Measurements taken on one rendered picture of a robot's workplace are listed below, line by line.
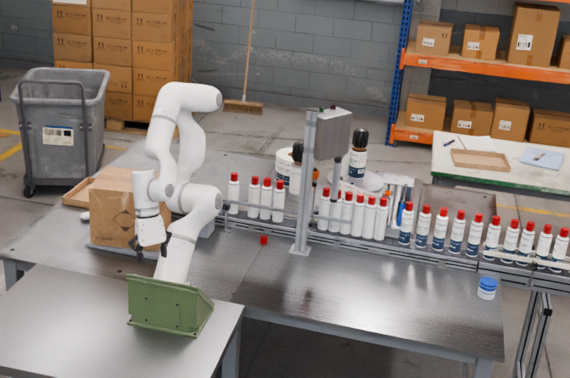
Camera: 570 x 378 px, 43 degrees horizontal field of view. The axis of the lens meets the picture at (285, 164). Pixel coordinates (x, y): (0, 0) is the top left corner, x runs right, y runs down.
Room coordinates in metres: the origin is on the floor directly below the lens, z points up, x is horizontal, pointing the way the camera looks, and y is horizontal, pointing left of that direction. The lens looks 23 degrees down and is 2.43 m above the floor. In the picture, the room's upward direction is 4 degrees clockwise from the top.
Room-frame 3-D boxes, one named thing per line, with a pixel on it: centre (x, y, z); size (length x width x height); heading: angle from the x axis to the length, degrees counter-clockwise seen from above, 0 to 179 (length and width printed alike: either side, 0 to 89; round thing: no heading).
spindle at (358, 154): (3.54, -0.38, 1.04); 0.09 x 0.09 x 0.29
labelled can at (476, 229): (2.82, -0.86, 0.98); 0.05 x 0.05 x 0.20
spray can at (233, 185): (3.06, 0.23, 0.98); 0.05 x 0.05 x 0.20
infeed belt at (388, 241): (2.99, -0.09, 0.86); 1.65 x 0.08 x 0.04; 78
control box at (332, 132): (2.89, -0.17, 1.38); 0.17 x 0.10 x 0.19; 133
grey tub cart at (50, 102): (5.11, 1.70, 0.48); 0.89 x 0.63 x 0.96; 8
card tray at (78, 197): (3.20, 0.89, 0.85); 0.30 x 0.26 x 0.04; 78
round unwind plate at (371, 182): (3.54, -0.38, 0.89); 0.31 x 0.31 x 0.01
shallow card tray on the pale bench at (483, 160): (4.16, -1.20, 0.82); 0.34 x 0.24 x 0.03; 85
